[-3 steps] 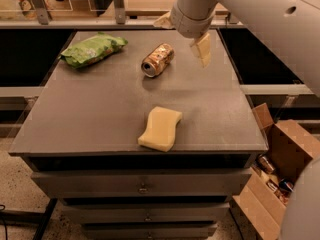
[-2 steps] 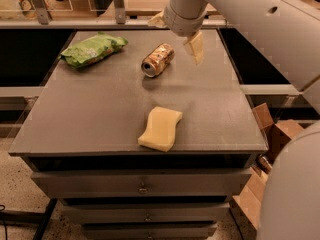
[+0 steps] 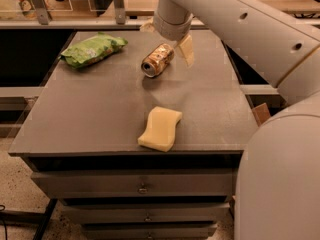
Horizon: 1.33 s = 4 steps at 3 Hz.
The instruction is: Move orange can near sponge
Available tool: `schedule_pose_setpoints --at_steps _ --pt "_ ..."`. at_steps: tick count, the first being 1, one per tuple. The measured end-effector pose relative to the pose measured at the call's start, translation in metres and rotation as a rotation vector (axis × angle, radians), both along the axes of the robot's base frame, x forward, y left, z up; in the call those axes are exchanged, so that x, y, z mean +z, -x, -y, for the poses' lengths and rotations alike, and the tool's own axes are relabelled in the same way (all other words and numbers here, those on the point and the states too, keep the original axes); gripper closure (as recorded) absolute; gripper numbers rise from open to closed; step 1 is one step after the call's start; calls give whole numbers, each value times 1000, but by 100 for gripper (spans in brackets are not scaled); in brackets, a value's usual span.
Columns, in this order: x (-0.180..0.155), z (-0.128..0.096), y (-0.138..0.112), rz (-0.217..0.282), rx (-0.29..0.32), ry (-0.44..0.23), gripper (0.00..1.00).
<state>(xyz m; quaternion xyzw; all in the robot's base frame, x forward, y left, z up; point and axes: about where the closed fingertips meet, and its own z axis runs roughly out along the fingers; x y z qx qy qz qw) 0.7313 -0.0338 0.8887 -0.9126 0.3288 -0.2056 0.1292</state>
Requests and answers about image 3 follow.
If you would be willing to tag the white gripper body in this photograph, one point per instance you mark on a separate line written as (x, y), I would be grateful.
(170, 29)

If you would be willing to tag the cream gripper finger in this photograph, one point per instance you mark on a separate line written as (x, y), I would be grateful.
(185, 49)
(148, 26)

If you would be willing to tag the orange soda can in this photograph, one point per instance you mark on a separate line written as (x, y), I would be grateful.
(155, 63)

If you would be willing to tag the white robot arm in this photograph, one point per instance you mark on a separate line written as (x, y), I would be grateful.
(278, 182)

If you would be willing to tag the yellow sponge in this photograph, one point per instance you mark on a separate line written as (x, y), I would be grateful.
(160, 130)

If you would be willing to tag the green chip bag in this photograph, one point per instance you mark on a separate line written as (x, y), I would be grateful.
(92, 50)

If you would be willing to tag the cardboard box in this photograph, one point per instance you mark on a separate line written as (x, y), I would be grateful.
(261, 113)

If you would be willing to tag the grey drawer cabinet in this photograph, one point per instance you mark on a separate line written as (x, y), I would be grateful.
(81, 142)

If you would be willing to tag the orange packet behind glass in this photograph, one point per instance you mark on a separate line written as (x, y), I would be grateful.
(27, 8)

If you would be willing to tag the middle metal bracket post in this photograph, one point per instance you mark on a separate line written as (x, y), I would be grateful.
(120, 14)

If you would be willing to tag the metal bracket post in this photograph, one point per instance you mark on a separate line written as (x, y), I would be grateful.
(41, 12)
(120, 14)

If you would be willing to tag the left metal bracket post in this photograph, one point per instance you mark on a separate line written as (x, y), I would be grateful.
(41, 12)

